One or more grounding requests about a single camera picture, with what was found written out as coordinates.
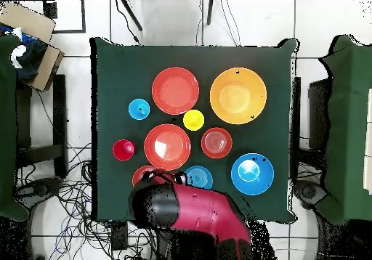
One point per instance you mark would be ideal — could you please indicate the yellow cup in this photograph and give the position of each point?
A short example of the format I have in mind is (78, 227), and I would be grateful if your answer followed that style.
(193, 120)

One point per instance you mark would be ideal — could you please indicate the large blue bowl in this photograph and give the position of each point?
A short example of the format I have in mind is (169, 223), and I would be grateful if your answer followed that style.
(252, 174)

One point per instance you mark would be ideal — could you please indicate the black tripod leg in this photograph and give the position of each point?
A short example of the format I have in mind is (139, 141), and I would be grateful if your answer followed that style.
(209, 13)
(132, 16)

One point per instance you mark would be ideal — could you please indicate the green cloth side table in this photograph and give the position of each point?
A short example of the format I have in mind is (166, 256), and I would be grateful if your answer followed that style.
(348, 111)
(7, 126)

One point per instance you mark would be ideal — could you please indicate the dark green tablecloth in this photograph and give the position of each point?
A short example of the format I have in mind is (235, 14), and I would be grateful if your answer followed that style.
(125, 68)

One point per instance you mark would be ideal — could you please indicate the black chair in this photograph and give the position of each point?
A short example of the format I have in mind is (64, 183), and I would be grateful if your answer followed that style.
(318, 111)

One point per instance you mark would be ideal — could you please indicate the blue cup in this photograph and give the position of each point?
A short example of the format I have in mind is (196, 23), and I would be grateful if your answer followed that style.
(139, 109)

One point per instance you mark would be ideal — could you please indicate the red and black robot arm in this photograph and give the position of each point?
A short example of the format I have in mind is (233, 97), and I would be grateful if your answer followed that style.
(203, 210)

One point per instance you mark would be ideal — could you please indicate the small red-orange bowl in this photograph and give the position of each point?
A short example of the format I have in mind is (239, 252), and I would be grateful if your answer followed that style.
(138, 175)
(216, 143)

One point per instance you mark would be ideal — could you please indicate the small blue bowl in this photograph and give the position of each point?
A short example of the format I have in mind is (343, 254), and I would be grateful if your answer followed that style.
(200, 177)

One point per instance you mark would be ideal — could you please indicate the wide red-orange bowl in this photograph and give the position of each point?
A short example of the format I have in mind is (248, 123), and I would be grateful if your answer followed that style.
(175, 90)
(167, 146)

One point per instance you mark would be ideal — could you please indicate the blue and white cloth bundle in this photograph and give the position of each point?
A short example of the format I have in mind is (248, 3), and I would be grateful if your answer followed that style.
(29, 56)

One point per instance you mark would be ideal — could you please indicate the red cup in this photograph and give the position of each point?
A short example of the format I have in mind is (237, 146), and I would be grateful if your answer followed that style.
(123, 150)

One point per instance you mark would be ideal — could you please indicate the black power strip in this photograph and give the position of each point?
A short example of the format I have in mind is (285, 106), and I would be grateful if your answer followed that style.
(119, 236)

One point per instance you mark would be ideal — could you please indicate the cardboard box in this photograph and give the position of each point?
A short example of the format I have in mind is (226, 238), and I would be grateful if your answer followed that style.
(29, 19)

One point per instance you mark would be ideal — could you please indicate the large orange bowl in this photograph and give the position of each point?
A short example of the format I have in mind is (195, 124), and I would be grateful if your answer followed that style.
(238, 96)

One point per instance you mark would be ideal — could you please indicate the black metal frame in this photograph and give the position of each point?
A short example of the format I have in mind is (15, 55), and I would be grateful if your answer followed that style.
(50, 10)

